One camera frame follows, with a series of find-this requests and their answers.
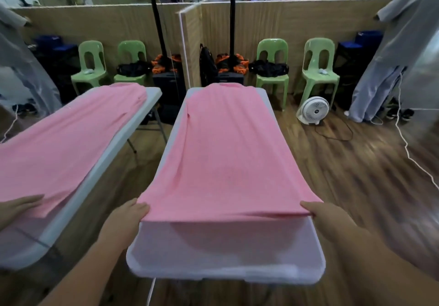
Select person's right hand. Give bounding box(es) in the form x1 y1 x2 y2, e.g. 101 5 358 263
300 200 358 245

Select person's left hand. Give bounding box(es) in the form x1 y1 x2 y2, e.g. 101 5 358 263
98 198 151 251

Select pink towel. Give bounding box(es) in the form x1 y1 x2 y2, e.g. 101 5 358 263
137 83 324 223

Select person's left forearm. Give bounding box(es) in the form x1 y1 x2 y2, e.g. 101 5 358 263
37 237 127 306

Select person's right forearm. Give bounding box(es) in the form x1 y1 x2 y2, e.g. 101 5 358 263
329 226 439 306

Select white folding table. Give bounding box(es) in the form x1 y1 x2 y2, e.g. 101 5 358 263
126 87 326 285

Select white floor fan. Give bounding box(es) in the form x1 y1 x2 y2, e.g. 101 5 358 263
296 96 330 126

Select green plastic chair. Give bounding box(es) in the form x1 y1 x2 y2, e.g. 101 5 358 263
255 38 289 109
295 38 340 109

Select dark shoes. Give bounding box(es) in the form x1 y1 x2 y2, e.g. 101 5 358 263
385 108 415 122

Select black bag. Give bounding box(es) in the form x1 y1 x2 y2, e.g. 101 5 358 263
248 59 290 78

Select stack of blue stools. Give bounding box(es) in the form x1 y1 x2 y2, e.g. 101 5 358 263
333 30 384 111

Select black equipment case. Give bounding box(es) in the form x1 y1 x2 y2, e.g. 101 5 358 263
217 72 245 85

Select black backpack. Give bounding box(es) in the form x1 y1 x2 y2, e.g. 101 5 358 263
199 44 219 87

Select orange and black sandbag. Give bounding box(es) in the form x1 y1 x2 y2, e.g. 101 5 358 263
215 53 250 75

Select large standing mirror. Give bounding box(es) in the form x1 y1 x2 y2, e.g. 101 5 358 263
0 2 191 272

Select black stand pole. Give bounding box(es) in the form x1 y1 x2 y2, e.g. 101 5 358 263
229 0 238 60

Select black fan cable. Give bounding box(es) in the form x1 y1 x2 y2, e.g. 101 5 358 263
314 109 354 142

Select white cable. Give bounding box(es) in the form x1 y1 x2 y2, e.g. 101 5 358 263
394 72 439 192

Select wooden partition wall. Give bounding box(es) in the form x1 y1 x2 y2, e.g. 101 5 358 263
200 0 394 94

